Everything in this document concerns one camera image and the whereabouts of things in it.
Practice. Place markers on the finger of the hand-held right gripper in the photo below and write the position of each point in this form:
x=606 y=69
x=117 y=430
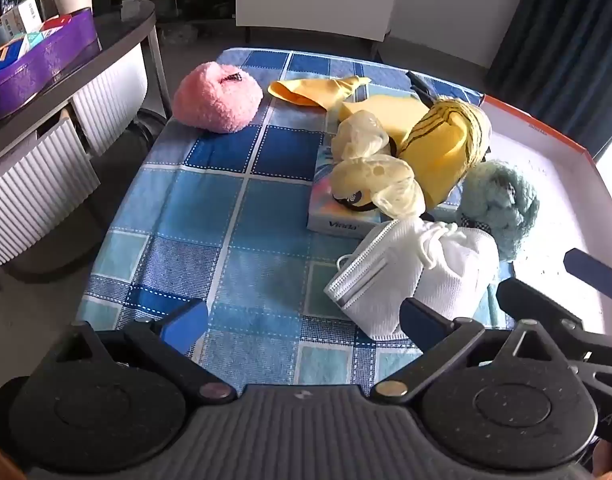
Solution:
x=586 y=266
x=531 y=300

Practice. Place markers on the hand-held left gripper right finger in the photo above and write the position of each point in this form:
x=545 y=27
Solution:
x=417 y=327

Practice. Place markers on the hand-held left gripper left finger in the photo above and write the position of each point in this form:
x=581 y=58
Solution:
x=183 y=327

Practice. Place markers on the teal fluffy scrunchie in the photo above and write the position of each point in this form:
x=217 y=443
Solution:
x=506 y=210

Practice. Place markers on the orange white cardboard box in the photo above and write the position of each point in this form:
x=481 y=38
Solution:
x=551 y=170

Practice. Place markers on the pastel tissue pack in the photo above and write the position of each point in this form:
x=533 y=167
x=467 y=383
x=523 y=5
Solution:
x=331 y=217

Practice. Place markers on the yellow striped plush toy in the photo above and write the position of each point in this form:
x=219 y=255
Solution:
x=436 y=160

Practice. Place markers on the navy knotted cloth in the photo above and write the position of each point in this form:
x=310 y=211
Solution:
x=418 y=87

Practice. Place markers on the yellow knotted cloth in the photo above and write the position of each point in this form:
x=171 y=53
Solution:
x=311 y=91

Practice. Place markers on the blue plaid tablecloth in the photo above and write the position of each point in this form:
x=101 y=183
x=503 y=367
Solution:
x=185 y=220

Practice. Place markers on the navy curtain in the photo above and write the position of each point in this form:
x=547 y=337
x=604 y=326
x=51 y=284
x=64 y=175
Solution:
x=556 y=35

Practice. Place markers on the dark side table white drawers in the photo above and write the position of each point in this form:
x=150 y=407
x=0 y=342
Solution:
x=110 y=90

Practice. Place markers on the purple tray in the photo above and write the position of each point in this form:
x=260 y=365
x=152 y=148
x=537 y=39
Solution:
x=40 y=65

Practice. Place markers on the blue orange box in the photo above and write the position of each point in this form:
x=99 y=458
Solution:
x=3 y=57

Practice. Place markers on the white tv cabinet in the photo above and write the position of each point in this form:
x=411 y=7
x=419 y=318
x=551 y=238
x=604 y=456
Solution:
x=311 y=5

